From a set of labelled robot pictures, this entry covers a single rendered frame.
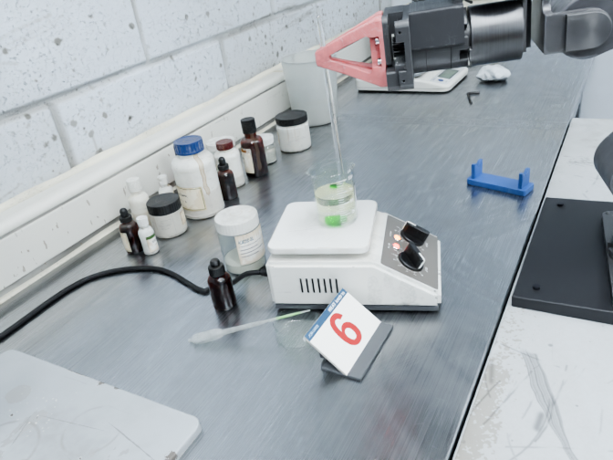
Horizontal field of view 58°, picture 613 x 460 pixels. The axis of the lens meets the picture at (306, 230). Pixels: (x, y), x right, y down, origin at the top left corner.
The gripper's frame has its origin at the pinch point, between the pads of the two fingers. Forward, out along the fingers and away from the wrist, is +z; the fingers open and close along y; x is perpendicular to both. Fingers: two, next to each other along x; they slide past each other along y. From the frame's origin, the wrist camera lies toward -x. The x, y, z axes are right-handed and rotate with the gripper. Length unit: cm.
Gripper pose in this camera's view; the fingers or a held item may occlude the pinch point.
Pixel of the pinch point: (324, 57)
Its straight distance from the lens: 61.1
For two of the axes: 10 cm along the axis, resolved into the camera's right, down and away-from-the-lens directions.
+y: -1.6, 4.9, -8.5
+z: -9.7, 0.7, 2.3
